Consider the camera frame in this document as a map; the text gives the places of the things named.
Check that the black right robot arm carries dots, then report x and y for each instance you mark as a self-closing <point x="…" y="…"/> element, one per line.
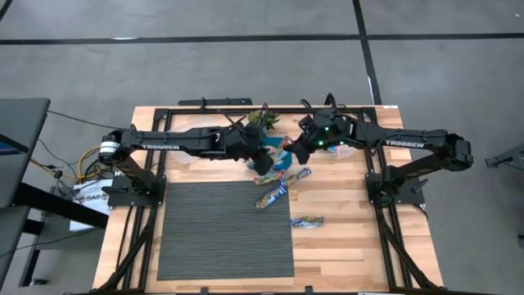
<point x="409" y="143"/>

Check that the black mounting bar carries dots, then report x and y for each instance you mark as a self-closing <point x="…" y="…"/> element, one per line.
<point x="215" y="102"/>

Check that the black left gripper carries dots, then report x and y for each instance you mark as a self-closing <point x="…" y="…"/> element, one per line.
<point x="243" y="143"/>

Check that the blue plastic bin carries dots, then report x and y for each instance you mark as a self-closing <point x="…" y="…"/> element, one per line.
<point x="285" y="166"/>

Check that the black table clamp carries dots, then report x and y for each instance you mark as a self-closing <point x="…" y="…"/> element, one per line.
<point x="204" y="291"/>
<point x="309" y="290"/>

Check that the clear plastic bin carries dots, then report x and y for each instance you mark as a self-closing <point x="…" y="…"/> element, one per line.
<point x="346" y="152"/>

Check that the white paper sheet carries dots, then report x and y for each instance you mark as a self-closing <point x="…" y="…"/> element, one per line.
<point x="92" y="205"/>

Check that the colourful granola bar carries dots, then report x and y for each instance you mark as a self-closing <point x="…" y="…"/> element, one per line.
<point x="279" y="153"/>

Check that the black aluminium table frame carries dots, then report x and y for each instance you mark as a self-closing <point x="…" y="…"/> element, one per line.
<point x="196" y="111"/>

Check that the green potted plant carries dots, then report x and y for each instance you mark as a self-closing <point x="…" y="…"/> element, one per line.
<point x="262" y="119"/>

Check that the grey desk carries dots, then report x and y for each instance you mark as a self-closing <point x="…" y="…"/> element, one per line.
<point x="20" y="143"/>

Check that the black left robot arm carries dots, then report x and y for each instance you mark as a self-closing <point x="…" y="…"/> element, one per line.
<point x="184" y="141"/>

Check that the grey equipment stand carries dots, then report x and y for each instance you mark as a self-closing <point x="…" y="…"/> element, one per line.
<point x="507" y="157"/>

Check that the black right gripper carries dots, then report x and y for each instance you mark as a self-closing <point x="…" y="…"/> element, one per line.
<point x="327" y="131"/>

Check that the grey woven table mat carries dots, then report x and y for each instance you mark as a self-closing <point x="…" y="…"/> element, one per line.
<point x="225" y="233"/>

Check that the green granola bar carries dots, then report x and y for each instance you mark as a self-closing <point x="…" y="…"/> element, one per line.
<point x="268" y="178"/>
<point x="270" y="197"/>

